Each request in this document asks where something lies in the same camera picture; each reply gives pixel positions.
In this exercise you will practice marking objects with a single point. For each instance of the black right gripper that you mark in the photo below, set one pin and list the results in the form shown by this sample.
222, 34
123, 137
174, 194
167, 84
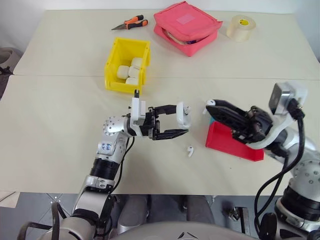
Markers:
260, 125

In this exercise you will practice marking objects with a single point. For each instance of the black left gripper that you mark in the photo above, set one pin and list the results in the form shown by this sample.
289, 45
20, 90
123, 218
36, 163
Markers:
151, 125

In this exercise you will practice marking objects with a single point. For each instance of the white earbud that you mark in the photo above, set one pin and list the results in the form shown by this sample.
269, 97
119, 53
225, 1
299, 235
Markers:
190, 150
209, 102

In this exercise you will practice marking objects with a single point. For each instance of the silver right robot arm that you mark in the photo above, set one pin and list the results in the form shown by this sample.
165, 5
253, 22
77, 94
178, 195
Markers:
307, 170

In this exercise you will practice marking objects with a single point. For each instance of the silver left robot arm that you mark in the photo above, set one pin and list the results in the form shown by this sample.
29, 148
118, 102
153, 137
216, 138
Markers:
112, 127

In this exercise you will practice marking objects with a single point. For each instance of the yellow plastic bin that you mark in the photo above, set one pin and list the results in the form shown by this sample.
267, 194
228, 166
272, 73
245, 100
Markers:
115, 62

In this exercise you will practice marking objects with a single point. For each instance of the red plastic tray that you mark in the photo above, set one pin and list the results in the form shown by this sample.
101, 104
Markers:
220, 137

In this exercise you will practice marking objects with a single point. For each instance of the small purple item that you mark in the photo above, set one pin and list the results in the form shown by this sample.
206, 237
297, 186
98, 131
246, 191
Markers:
190, 42

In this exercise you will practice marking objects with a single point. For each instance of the beige tape roll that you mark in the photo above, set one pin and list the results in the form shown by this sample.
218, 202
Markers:
240, 28

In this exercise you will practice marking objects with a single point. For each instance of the pink fabric zip pouch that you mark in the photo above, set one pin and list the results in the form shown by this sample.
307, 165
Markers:
187, 25

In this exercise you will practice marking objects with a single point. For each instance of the grey round object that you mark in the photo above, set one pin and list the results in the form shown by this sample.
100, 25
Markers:
8, 58

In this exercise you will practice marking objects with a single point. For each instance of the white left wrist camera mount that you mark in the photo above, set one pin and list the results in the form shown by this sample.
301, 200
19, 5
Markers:
136, 110

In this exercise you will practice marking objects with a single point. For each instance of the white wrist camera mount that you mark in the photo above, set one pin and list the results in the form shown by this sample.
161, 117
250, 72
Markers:
282, 125
136, 110

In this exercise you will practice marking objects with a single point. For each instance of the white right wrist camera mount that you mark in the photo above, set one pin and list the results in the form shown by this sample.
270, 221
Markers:
282, 125

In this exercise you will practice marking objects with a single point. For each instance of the rusty metal bracket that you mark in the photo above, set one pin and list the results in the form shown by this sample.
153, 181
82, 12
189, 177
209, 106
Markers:
243, 220

